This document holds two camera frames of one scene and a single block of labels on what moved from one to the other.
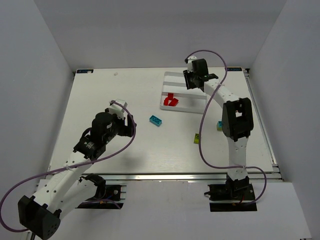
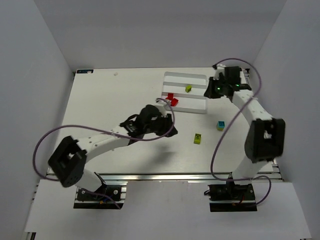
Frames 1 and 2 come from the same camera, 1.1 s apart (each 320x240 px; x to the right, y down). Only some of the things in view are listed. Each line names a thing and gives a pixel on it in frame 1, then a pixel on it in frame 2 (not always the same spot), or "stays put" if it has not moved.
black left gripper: x=128 y=125 to x=164 y=125
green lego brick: x=196 y=139 stays put
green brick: x=219 y=129 stays put
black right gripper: x=188 y=80 to x=211 y=88
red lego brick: x=173 y=102 stays put
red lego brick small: x=170 y=96 stays put
